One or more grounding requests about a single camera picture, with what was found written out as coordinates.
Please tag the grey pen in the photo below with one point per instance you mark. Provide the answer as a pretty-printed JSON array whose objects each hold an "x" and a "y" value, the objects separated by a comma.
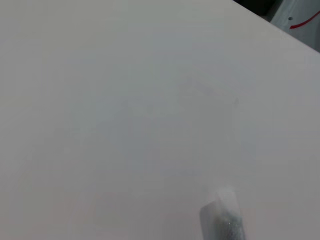
[{"x": 222, "y": 220}]

